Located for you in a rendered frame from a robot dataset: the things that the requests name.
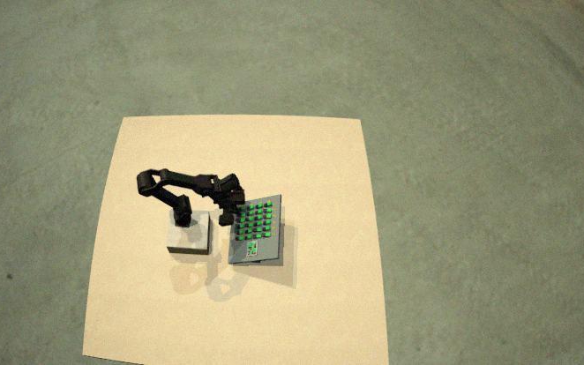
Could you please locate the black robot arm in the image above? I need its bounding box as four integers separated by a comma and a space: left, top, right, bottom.
137, 168, 245, 227

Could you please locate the grey switch panel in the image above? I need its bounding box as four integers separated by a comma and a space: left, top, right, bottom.
228, 194, 281, 264

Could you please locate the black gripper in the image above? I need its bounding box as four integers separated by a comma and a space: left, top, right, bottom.
213, 193, 239, 227

